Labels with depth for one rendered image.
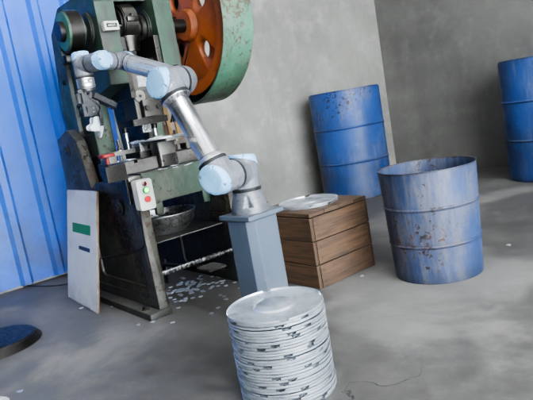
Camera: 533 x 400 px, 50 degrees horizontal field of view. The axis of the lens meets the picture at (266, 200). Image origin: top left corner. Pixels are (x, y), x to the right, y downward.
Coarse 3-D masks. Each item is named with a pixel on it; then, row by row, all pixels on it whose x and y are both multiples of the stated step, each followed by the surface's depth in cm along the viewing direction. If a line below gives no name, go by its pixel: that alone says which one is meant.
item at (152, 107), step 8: (136, 80) 274; (144, 80) 276; (136, 88) 274; (144, 88) 277; (136, 96) 273; (144, 96) 275; (128, 104) 278; (136, 104) 274; (144, 104) 274; (152, 104) 276; (160, 104) 279; (128, 112) 280; (136, 112) 274; (144, 112) 274; (152, 112) 276; (160, 112) 279; (128, 120) 282
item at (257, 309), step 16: (288, 288) 183; (304, 288) 180; (240, 304) 176; (256, 304) 172; (272, 304) 170; (288, 304) 167; (304, 304) 167; (320, 304) 164; (240, 320) 163; (256, 320) 161; (272, 320) 159; (288, 320) 156
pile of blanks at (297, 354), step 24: (312, 312) 160; (240, 336) 161; (264, 336) 157; (288, 336) 157; (312, 336) 160; (240, 360) 165; (264, 360) 160; (288, 360) 158; (312, 360) 160; (240, 384) 170; (264, 384) 160; (288, 384) 159; (312, 384) 161
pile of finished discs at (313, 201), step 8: (288, 200) 291; (296, 200) 289; (304, 200) 281; (312, 200) 277; (320, 200) 276; (328, 200) 273; (336, 200) 273; (288, 208) 270; (296, 208) 267; (304, 208) 266
